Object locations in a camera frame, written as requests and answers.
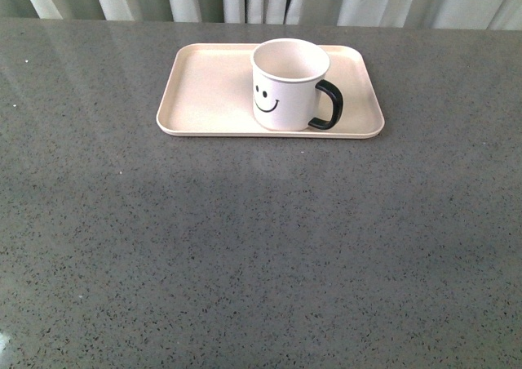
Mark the white smiley mug black handle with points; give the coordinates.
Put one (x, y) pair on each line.
(290, 92)

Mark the beige rectangular plastic tray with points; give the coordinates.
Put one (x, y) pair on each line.
(209, 93)

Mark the pale grey pleated curtain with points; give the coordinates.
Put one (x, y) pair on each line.
(418, 14)

